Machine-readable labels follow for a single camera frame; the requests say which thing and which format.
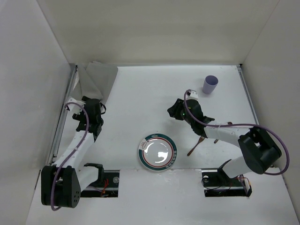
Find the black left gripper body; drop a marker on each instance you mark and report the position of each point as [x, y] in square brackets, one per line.
[93, 103]

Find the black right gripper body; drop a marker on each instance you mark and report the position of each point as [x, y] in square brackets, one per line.
[175, 110]

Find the grey cloth placemat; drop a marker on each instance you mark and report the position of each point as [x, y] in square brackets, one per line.
[95, 81]

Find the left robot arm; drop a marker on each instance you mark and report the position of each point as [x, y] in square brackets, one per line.
[63, 181]

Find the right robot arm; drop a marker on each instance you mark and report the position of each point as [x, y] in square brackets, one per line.
[258, 149]

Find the brown wooden fork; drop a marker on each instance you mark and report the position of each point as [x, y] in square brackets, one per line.
[201, 139]

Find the lilac plastic cup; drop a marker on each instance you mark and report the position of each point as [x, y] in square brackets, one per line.
[209, 84]

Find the white plate with green rim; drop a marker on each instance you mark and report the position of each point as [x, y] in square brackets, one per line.
[157, 152]

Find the brown wooden spoon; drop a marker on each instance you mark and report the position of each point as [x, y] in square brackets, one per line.
[224, 131]

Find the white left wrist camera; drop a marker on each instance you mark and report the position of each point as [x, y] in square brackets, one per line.
[74, 106]

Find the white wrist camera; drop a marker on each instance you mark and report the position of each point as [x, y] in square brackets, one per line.
[192, 94]
[74, 106]

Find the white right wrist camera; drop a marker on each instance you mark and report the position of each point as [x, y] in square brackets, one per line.
[192, 94]

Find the left aluminium frame rail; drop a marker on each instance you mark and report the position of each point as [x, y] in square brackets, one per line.
[62, 118]

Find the aluminium frame rail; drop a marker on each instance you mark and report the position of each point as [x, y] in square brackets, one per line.
[239, 68]
[62, 118]

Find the right aluminium frame rail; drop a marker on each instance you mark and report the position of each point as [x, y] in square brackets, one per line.
[239, 68]

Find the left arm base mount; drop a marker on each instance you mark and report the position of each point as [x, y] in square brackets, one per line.
[108, 188]

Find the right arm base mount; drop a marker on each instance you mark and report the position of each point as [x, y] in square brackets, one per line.
[217, 184]

